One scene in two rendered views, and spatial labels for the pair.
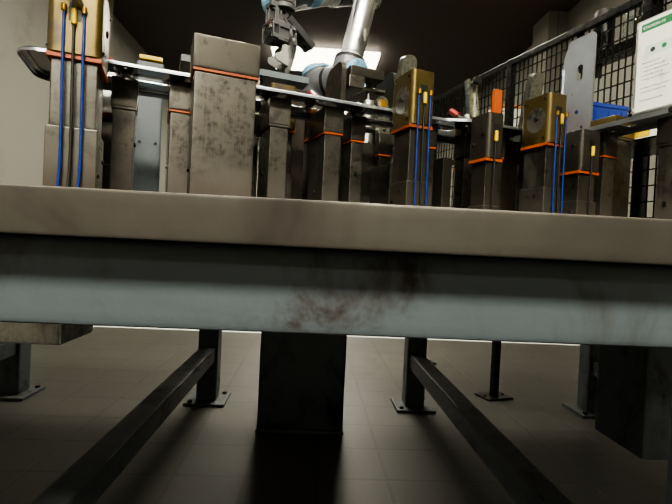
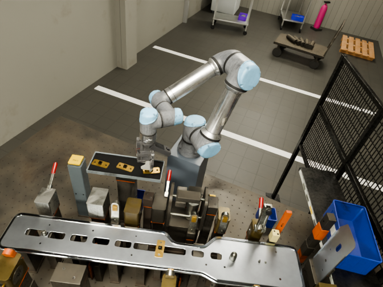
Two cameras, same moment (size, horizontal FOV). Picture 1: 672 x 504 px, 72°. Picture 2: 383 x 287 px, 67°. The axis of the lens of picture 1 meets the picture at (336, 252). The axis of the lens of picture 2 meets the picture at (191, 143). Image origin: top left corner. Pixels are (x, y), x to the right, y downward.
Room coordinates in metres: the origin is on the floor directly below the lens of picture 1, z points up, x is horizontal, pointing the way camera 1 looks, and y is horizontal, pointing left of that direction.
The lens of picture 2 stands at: (0.56, -0.31, 2.26)
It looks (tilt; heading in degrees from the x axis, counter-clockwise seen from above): 41 degrees down; 19
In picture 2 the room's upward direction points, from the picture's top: 9 degrees clockwise
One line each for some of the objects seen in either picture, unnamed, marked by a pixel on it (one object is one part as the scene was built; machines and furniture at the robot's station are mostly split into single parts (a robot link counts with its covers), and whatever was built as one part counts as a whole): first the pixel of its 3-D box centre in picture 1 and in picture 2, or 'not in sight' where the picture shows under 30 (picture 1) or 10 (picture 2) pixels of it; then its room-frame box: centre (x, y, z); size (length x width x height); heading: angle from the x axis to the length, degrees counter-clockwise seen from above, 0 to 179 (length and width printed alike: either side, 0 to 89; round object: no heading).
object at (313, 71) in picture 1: (318, 84); (194, 128); (1.75, 0.10, 1.27); 0.13 x 0.12 x 0.14; 52
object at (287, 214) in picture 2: (493, 166); (272, 240); (1.52, -0.50, 0.95); 0.03 x 0.01 x 0.50; 112
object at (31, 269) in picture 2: not in sight; (31, 247); (0.94, 0.55, 0.84); 0.12 x 0.05 x 0.29; 22
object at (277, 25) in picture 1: (280, 26); (146, 148); (1.41, 0.20, 1.32); 0.09 x 0.08 x 0.12; 127
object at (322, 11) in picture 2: not in sight; (321, 15); (8.57, -0.25, 0.33); 0.30 x 0.29 x 0.66; 3
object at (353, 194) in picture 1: (350, 175); (158, 261); (1.18, -0.03, 0.84); 0.07 x 0.04 x 0.29; 22
